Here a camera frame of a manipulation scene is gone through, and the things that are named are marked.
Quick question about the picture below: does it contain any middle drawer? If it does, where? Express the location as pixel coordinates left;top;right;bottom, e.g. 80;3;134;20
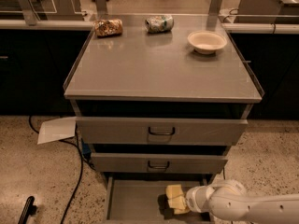
92;153;227;174

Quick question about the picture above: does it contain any white paper sheet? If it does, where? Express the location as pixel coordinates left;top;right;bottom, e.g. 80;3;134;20
37;117;76;145

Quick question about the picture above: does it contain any top drawer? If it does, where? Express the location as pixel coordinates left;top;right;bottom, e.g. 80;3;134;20
76;117;248;146

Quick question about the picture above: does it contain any open bottom drawer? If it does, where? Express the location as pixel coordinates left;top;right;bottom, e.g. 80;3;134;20
103;176;215;224

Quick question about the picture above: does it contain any crushed green can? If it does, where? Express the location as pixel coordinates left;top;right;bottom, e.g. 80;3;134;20
145;15;174;34

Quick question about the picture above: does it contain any white bowl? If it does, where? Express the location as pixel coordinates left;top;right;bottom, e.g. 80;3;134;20
187;31;227;55

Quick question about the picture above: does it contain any left grey post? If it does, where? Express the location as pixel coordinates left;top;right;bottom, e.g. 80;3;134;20
18;0;37;26

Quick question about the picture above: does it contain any black cable left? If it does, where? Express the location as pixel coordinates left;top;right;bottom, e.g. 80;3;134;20
28;115;95;224

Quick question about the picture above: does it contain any grey drawer cabinet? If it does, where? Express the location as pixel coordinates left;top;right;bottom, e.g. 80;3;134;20
63;13;265;224

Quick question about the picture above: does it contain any black handle object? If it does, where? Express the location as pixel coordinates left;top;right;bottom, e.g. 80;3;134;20
18;196;37;224

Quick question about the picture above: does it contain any right grey post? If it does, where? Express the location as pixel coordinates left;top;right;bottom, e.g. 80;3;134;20
206;0;223;31

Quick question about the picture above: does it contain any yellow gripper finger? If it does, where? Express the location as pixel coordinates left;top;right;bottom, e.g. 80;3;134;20
168;196;190;215

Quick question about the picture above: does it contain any yellow sponge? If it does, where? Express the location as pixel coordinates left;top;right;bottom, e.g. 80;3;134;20
165;184;184;199

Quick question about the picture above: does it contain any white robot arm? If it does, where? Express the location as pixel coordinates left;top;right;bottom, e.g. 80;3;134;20
165;180;299;224

